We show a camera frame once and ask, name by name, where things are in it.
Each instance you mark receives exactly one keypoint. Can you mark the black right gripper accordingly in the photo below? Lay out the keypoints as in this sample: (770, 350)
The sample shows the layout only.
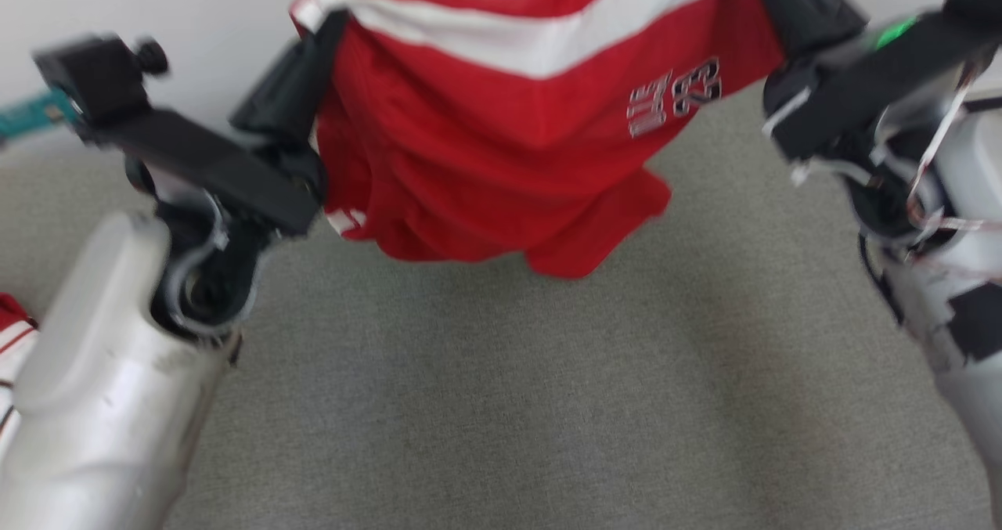
(861, 76)

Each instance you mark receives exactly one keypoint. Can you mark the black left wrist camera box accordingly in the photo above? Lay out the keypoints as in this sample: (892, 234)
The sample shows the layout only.
(94, 76)

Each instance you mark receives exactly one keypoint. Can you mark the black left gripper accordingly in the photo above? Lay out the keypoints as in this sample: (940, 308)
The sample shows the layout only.
(227, 174)

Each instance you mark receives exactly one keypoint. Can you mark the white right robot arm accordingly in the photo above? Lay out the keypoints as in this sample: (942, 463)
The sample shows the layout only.
(982, 170)

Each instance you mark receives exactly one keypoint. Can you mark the red shorts with white stripe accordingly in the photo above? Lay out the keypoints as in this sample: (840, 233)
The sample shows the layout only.
(485, 146)

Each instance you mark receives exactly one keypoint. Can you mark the grey fabric cloth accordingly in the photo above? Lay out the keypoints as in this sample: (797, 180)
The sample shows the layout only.
(509, 405)

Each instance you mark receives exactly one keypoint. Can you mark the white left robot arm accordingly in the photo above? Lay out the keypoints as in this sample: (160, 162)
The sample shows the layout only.
(102, 373)

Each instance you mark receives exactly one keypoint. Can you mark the red jersey with white sleeves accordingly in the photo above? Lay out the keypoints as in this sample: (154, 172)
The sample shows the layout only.
(12, 342)

